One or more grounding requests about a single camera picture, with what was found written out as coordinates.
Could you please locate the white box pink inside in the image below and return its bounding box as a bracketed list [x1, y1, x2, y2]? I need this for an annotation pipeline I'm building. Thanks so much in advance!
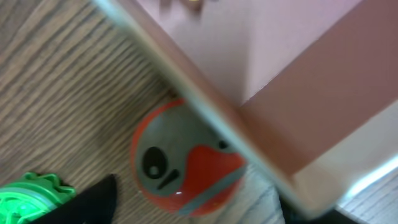
[98, 0, 397, 218]

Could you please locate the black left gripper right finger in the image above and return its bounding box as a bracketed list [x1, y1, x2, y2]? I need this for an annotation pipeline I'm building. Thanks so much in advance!
[279, 196, 359, 224]

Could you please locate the green round gear toy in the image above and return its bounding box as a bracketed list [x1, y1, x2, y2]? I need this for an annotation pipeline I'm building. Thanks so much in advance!
[1, 172, 76, 224]

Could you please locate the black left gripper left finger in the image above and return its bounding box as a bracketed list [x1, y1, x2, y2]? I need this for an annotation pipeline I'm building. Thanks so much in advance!
[31, 174, 118, 224]

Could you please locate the red round face ball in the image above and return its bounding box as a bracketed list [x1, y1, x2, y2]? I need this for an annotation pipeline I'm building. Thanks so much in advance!
[131, 98, 247, 216]

